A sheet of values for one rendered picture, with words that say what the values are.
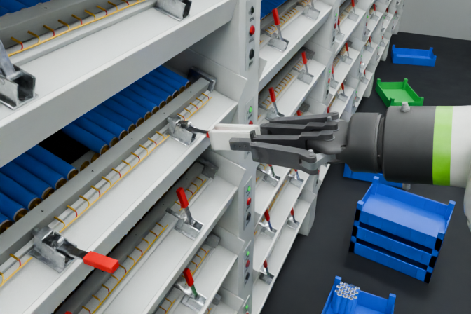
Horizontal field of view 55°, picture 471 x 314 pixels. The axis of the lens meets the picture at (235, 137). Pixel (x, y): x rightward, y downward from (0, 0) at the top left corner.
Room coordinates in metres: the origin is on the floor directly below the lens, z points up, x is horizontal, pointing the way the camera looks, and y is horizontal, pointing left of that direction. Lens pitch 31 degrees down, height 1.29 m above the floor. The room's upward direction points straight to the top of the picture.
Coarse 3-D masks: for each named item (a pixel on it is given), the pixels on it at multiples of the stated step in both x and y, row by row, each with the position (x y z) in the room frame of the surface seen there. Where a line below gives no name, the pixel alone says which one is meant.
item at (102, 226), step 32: (192, 64) 0.76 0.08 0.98; (224, 96) 0.73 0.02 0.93; (160, 160) 0.53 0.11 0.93; (192, 160) 0.58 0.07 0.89; (128, 192) 0.45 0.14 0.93; (160, 192) 0.50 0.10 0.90; (96, 224) 0.39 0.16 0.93; (128, 224) 0.43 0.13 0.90; (32, 256) 0.34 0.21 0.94; (0, 288) 0.30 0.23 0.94; (32, 288) 0.30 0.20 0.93; (64, 288) 0.32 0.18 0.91
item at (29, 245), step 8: (200, 96) 0.70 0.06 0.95; (184, 112) 0.64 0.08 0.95; (160, 136) 0.57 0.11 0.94; (144, 144) 0.54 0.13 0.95; (136, 152) 0.52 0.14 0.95; (128, 160) 0.50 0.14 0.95; (120, 168) 0.48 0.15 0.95; (112, 176) 0.47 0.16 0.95; (96, 184) 0.45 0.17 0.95; (104, 184) 0.46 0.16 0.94; (88, 192) 0.43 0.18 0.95; (96, 192) 0.44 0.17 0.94; (80, 200) 0.42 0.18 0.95; (64, 216) 0.39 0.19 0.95; (56, 224) 0.38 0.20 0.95; (32, 240) 0.35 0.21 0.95; (24, 248) 0.34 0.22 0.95; (16, 256) 0.33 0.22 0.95; (8, 264) 0.32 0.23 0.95
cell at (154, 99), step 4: (132, 84) 0.66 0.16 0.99; (136, 84) 0.66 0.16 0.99; (128, 88) 0.65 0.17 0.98; (132, 88) 0.65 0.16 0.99; (136, 88) 0.65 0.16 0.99; (140, 88) 0.65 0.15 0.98; (136, 92) 0.65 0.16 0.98; (140, 92) 0.65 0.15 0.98; (144, 92) 0.65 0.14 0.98; (148, 92) 0.65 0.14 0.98; (144, 96) 0.64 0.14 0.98; (148, 96) 0.64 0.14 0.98; (152, 96) 0.64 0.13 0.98; (156, 96) 0.64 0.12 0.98; (152, 100) 0.64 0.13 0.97; (156, 100) 0.63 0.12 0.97; (160, 100) 0.63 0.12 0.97; (156, 104) 0.63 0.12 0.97; (160, 104) 0.63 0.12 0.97
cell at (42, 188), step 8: (0, 168) 0.43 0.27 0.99; (8, 168) 0.43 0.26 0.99; (16, 168) 0.43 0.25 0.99; (8, 176) 0.42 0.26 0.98; (16, 176) 0.42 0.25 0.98; (24, 176) 0.42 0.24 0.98; (32, 176) 0.42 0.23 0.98; (24, 184) 0.41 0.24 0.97; (32, 184) 0.41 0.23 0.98; (40, 184) 0.41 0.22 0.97; (48, 184) 0.42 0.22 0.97; (32, 192) 0.41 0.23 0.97; (40, 192) 0.41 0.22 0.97
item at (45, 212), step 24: (192, 96) 0.66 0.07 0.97; (120, 144) 0.51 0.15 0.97; (96, 168) 0.46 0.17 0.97; (72, 192) 0.41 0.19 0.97; (24, 216) 0.36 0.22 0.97; (48, 216) 0.37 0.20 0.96; (0, 240) 0.33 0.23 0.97; (24, 240) 0.34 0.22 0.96; (0, 264) 0.32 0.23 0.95; (24, 264) 0.32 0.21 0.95
